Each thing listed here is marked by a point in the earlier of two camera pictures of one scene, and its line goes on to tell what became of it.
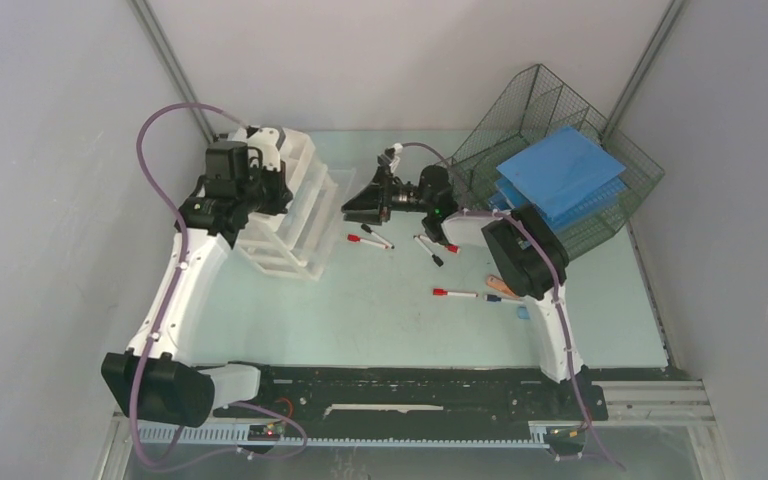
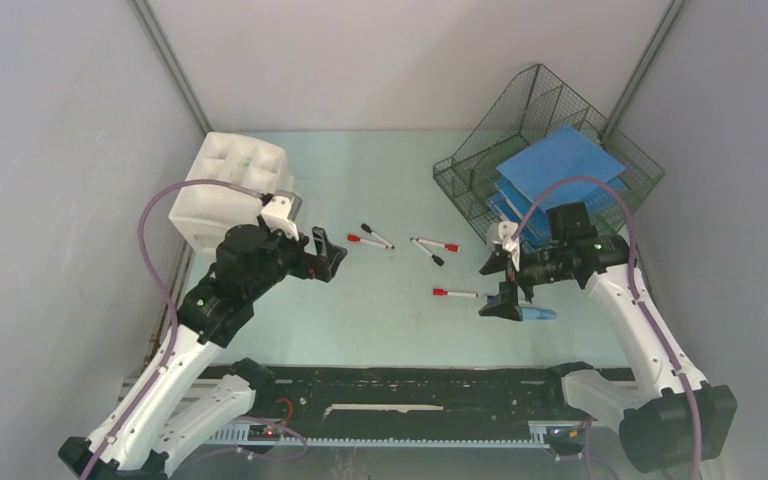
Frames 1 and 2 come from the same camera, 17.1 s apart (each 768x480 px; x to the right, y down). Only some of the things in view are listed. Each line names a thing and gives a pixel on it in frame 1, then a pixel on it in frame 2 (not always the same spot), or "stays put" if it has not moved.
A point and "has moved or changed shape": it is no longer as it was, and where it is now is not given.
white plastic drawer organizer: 296,243 has moved or changed shape
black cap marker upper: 367,229 stays put
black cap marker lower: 433,256 stays put
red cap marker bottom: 446,292 stays put
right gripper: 365,207 → 498,263
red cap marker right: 449,247 stays put
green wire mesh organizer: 540,109 stays put
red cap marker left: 356,238 stays put
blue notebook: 570,218 → 533,175
